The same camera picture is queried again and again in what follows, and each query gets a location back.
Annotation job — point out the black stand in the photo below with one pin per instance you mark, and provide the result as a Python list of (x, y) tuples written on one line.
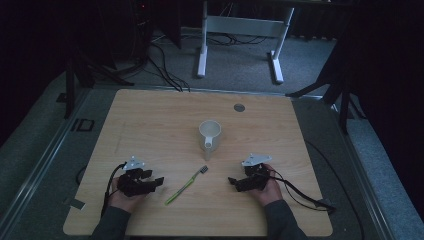
[(343, 100), (70, 86)]

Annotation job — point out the grey tape piece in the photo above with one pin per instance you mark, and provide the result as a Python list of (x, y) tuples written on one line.
[(76, 203)]

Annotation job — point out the grey round table grommet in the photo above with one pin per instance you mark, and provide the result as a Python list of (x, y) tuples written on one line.
[(239, 107)]

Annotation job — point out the dark equipment rack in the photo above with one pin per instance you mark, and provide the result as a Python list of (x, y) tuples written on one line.
[(143, 26)]

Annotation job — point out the person's right hand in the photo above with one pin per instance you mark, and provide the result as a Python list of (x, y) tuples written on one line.
[(271, 193)]

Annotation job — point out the person's left hand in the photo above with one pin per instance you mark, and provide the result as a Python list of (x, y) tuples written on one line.
[(120, 200)]

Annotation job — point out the metal floor rail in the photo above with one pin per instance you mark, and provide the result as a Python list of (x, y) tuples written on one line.
[(43, 150), (363, 173)]

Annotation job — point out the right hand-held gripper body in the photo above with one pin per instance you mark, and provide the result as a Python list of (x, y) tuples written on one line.
[(256, 175)]

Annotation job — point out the black floor bracket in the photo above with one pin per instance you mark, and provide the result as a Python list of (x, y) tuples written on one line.
[(85, 125)]

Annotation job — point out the white cup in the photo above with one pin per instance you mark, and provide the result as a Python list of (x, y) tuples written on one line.
[(210, 133)]

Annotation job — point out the green toothbrush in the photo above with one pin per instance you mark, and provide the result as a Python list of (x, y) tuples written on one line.
[(186, 185)]

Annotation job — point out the white desk frame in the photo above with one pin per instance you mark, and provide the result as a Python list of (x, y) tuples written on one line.
[(245, 26)]

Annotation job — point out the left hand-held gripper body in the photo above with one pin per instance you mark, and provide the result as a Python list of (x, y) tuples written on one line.
[(133, 186)]

